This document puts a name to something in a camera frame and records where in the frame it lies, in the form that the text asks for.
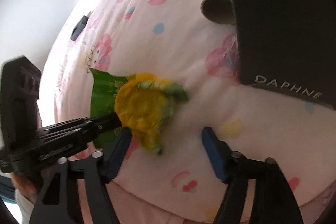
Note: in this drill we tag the black Daphne shoe box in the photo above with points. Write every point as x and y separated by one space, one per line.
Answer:
288 47

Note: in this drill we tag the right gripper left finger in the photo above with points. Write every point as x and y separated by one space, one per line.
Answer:
114 154

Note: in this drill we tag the black square display frame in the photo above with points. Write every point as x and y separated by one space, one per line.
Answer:
77 30

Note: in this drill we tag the person's left hand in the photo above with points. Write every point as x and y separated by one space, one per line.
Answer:
25 187

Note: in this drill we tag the pink cartoon bed blanket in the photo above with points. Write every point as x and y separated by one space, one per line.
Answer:
169 72

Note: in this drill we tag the green yellow snack wrapper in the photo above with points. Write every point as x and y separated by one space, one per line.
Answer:
143 102

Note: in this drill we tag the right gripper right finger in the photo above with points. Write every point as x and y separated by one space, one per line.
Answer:
219 154

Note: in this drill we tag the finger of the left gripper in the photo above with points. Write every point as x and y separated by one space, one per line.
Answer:
81 129

